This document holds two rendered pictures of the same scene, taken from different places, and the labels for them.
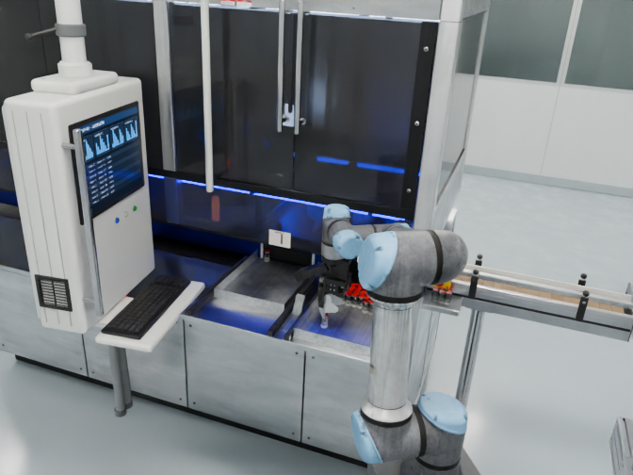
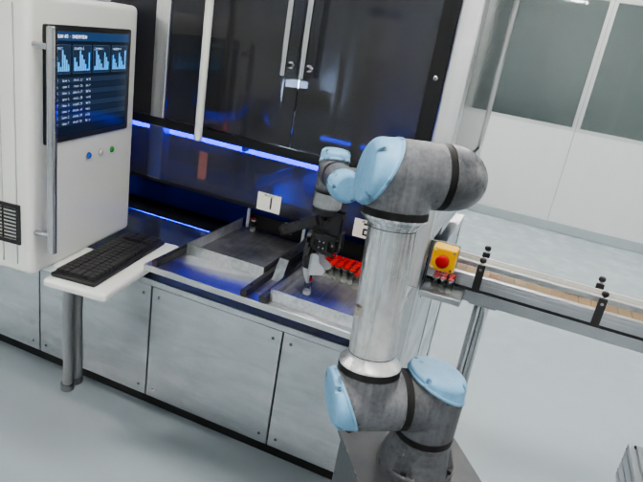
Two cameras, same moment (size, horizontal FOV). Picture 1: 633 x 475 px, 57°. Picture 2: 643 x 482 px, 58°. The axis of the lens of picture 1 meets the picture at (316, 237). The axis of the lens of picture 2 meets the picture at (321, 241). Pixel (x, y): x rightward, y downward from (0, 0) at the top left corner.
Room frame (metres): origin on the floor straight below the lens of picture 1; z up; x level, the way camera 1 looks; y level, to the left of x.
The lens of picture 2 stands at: (0.10, -0.05, 1.58)
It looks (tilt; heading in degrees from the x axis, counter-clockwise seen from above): 20 degrees down; 0
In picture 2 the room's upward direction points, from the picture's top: 10 degrees clockwise
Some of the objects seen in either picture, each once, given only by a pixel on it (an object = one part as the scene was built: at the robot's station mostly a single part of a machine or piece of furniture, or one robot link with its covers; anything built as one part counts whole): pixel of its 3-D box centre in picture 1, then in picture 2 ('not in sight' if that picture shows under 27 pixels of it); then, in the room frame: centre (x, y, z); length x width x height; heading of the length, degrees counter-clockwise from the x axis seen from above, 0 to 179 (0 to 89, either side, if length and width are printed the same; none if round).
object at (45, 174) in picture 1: (89, 194); (62, 122); (1.82, 0.77, 1.19); 0.50 x 0.19 x 0.78; 169
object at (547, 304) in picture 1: (526, 291); (536, 290); (1.80, -0.75, 0.92); 0.69 x 0.16 x 0.16; 71
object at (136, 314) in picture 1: (149, 303); (113, 254); (1.76, 0.58, 0.82); 0.40 x 0.14 x 0.02; 169
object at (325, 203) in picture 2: (334, 249); (328, 200); (1.53, -0.05, 1.17); 0.08 x 0.08 x 0.05
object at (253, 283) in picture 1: (268, 278); (251, 245); (1.83, 0.16, 0.90); 0.34 x 0.26 x 0.04; 161
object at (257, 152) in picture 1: (232, 98); (234, 38); (2.00, 0.31, 1.51); 0.47 x 0.01 x 0.59; 71
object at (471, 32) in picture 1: (462, 98); (483, 78); (2.22, -0.52, 1.51); 0.85 x 0.01 x 0.59; 161
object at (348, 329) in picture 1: (349, 315); (337, 287); (1.62, -0.12, 0.90); 0.34 x 0.26 x 0.04; 161
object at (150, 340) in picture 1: (144, 308); (106, 261); (1.76, 0.60, 0.79); 0.45 x 0.28 x 0.03; 169
